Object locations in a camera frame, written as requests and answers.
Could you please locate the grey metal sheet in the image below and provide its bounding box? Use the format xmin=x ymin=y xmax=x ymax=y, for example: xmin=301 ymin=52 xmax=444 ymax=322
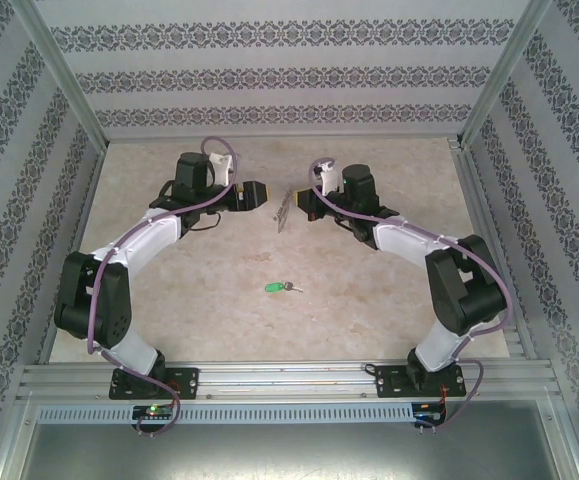
xmin=18 ymin=399 xmax=568 ymax=480

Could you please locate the thin black left gripper cable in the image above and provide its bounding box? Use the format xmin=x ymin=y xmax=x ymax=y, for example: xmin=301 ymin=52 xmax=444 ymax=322
xmin=188 ymin=212 xmax=224 ymax=232

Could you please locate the aluminium back rail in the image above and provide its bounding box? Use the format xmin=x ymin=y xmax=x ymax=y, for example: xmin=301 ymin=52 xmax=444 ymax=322
xmin=103 ymin=130 xmax=465 ymax=145

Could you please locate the aluminium left side rail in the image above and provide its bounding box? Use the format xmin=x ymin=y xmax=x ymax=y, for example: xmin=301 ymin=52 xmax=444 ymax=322
xmin=37 ymin=142 xmax=110 ymax=365

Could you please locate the aluminium right side rail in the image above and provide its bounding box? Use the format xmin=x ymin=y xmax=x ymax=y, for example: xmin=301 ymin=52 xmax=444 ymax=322
xmin=447 ymin=137 xmax=540 ymax=361

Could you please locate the aluminium left frame post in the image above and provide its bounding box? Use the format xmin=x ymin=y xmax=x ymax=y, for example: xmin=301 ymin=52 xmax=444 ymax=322
xmin=11 ymin=0 xmax=111 ymax=149

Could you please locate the aluminium frame post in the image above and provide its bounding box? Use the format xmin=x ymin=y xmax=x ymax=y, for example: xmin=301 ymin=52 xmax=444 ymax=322
xmin=460 ymin=0 xmax=554 ymax=149
xmin=11 ymin=0 xmax=111 ymax=149

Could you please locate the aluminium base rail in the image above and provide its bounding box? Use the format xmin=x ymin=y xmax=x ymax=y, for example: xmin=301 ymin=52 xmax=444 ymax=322
xmin=16 ymin=362 xmax=563 ymax=401

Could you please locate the aluminium right frame post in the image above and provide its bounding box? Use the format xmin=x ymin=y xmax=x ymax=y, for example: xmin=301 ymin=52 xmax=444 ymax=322
xmin=460 ymin=0 xmax=554 ymax=149

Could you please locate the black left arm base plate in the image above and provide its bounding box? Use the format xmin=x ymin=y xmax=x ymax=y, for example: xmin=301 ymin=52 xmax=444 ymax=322
xmin=109 ymin=368 xmax=201 ymax=401

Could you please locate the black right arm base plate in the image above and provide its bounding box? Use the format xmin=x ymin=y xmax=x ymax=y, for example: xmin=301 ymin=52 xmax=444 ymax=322
xmin=376 ymin=367 xmax=468 ymax=400

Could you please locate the grey slotted cable duct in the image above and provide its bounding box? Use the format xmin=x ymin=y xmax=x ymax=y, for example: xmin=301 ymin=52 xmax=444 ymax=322
xmin=36 ymin=403 xmax=415 ymax=424

